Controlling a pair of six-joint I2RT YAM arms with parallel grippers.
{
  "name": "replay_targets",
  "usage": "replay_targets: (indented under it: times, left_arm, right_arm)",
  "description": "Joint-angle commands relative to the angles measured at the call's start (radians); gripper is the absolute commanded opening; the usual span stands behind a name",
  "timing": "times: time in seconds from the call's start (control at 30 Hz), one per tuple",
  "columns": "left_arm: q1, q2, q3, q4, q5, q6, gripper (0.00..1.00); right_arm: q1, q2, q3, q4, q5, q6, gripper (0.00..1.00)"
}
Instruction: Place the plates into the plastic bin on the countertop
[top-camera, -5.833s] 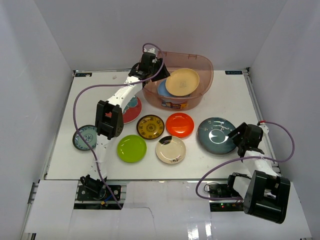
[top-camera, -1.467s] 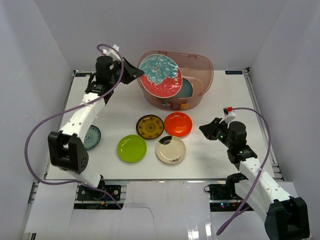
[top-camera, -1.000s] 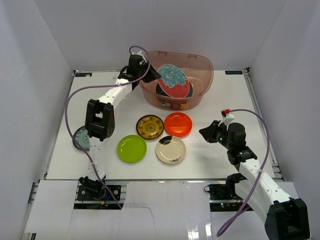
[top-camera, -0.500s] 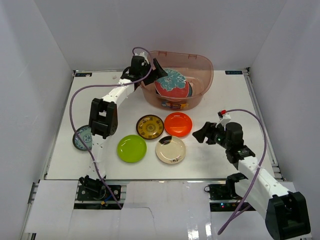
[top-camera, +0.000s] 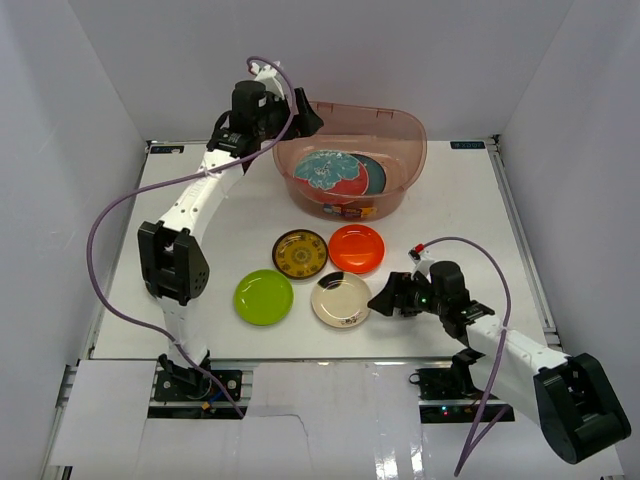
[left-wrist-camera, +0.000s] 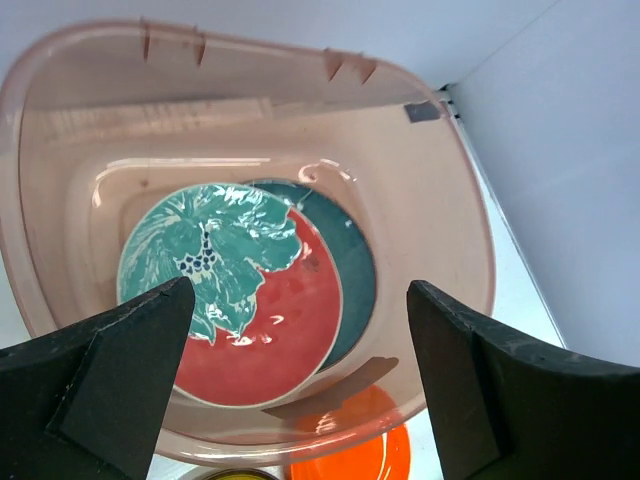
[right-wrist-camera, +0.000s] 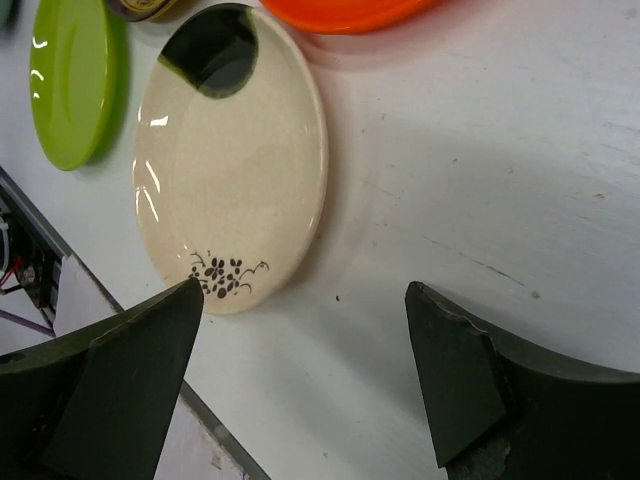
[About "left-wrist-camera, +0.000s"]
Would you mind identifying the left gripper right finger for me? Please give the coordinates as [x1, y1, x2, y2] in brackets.
[407, 280, 639, 479]

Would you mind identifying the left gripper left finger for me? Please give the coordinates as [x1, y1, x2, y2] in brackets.
[1, 277, 195, 479]

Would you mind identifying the orange plate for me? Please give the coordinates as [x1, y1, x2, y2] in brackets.
[282, 383, 412, 480]

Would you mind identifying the black and gold patterned plate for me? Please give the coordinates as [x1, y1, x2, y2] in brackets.
[198, 468, 277, 480]

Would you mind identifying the dark teal glazed plate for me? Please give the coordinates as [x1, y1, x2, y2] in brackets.
[249, 179, 376, 369]

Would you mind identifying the teal and red floral plate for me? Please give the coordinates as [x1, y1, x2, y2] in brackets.
[116, 183, 343, 408]

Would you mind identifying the translucent pink plastic bin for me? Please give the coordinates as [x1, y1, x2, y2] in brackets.
[1, 21, 495, 465]

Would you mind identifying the right dark table label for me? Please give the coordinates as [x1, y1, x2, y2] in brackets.
[404, 101, 442, 123]

